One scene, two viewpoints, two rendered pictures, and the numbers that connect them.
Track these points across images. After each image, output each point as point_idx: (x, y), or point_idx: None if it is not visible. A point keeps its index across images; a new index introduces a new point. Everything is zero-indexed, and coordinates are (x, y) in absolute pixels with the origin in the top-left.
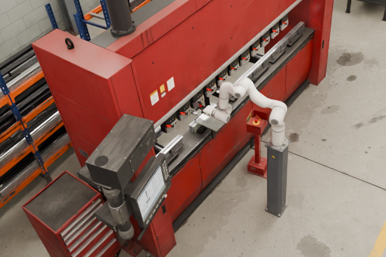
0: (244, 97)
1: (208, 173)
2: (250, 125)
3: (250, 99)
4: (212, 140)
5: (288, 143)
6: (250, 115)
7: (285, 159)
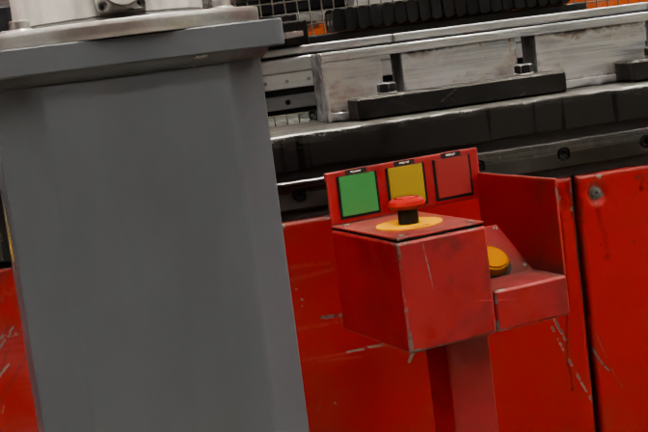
0: (466, 109)
1: None
2: (347, 237)
3: (543, 167)
4: (8, 283)
5: (171, 13)
6: (411, 187)
7: (191, 353)
